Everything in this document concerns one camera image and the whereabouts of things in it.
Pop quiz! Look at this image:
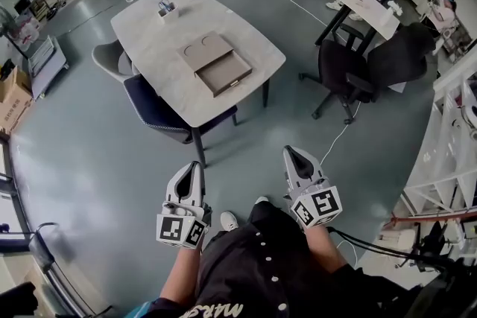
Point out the beige drawer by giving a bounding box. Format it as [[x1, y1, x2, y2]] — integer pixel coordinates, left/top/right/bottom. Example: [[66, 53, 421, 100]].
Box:
[[194, 51, 254, 98]]

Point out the black cable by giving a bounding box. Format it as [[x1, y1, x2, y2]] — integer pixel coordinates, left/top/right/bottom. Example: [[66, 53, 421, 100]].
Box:
[[327, 226, 477, 275]]

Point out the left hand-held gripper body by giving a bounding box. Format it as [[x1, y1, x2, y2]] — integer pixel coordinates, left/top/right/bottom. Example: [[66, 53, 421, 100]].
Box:
[[155, 197, 214, 251]]

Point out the metal glass railing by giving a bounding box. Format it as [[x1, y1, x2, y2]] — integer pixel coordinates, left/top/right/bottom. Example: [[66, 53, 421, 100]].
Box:
[[0, 137, 113, 318]]

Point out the black mesh office chair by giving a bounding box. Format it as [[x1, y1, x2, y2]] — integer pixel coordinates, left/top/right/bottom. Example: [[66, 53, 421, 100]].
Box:
[[367, 22, 436, 102]]

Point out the cardboard box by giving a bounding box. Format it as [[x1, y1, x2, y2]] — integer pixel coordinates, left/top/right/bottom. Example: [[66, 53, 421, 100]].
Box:
[[0, 65, 35, 136]]

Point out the person's right forearm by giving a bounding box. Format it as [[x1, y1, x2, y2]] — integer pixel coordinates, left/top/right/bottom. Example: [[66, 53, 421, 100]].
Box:
[[303, 225, 358, 275]]

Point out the person's left forearm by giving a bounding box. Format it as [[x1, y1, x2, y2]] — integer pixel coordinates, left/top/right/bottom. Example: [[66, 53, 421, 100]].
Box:
[[159, 245, 205, 310]]

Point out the grey marble table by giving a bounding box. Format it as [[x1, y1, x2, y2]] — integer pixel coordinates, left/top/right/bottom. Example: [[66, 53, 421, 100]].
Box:
[[110, 0, 287, 168]]

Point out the white floor cable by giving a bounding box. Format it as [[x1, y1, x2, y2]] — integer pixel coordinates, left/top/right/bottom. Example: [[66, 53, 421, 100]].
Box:
[[319, 100, 363, 165]]

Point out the navy upholstered chair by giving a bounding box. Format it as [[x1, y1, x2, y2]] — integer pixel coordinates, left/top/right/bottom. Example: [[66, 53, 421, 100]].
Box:
[[122, 73, 239, 145]]

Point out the white side table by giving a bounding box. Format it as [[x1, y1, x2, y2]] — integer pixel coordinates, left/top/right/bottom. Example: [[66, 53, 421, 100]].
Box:
[[315, 0, 402, 53]]

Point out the grey shell chair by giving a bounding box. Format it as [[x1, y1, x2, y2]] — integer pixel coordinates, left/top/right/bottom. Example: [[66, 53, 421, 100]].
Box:
[[91, 39, 142, 83]]

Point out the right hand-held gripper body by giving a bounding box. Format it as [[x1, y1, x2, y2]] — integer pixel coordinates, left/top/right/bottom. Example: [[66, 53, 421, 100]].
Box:
[[282, 180, 343, 231]]

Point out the person's black shirt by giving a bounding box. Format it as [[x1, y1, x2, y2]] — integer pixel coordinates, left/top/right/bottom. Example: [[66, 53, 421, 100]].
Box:
[[126, 203, 422, 318]]

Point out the white shelf rack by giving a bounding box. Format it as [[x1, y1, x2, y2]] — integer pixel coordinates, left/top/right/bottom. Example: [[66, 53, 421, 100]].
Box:
[[400, 59, 477, 217]]

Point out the beige drawer box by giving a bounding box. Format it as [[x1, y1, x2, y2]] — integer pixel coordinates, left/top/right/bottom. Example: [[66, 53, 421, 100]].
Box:
[[176, 30, 239, 77]]

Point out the white pen holder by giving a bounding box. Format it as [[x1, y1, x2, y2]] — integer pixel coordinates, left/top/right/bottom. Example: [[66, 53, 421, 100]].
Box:
[[157, 4, 180, 25]]

